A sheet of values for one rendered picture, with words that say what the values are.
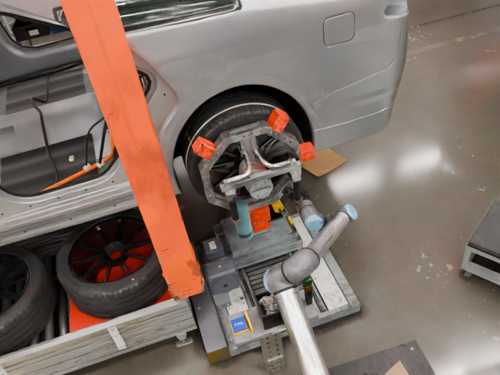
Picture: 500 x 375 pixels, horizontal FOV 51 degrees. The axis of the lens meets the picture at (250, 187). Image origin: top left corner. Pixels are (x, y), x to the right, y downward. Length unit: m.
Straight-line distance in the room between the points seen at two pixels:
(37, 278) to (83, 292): 0.32
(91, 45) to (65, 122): 1.72
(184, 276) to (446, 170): 2.26
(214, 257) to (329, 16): 1.44
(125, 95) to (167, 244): 0.79
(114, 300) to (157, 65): 1.27
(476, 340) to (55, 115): 2.81
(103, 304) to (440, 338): 1.85
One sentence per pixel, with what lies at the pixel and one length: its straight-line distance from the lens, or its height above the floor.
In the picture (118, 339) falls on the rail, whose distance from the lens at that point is 3.04.
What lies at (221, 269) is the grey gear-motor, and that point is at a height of 0.41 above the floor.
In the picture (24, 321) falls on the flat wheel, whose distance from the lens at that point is 3.12.
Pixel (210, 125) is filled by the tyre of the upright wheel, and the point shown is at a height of 1.14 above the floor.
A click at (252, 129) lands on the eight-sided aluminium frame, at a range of 2.66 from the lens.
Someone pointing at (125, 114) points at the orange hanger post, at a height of 1.65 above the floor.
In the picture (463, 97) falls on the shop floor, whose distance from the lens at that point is 4.89.
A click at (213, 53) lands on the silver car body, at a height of 1.52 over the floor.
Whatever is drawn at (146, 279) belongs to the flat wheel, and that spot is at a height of 0.49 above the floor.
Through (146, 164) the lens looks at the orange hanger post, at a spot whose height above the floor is 1.41.
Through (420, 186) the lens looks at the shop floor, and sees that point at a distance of 3.96.
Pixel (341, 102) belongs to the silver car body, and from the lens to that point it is 2.93.
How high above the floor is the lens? 2.69
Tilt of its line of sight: 42 degrees down
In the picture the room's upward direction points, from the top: 10 degrees counter-clockwise
